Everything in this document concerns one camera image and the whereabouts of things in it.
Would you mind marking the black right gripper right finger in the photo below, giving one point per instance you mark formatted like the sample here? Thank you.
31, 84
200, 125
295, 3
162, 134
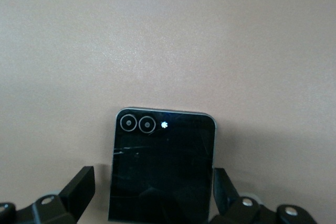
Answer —
225, 197

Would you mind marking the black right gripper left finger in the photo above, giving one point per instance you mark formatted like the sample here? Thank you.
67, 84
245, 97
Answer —
76, 195

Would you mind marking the black flip phone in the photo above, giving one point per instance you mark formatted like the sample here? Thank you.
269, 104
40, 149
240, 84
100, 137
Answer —
162, 176

